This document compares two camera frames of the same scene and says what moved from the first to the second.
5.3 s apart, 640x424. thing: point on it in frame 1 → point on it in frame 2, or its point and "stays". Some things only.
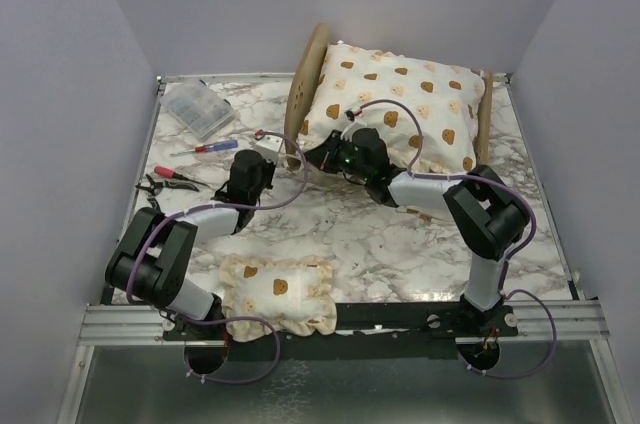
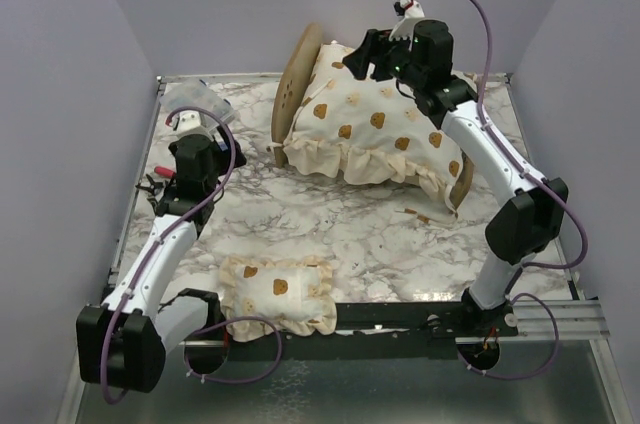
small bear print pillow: [293, 295] stays
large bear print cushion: [425, 114] stays
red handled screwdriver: [170, 173] stays
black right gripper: [323, 156] → [373, 50]
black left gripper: [270, 167] → [225, 157]
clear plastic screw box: [199, 106] stays
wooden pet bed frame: [305, 83] → [300, 60]
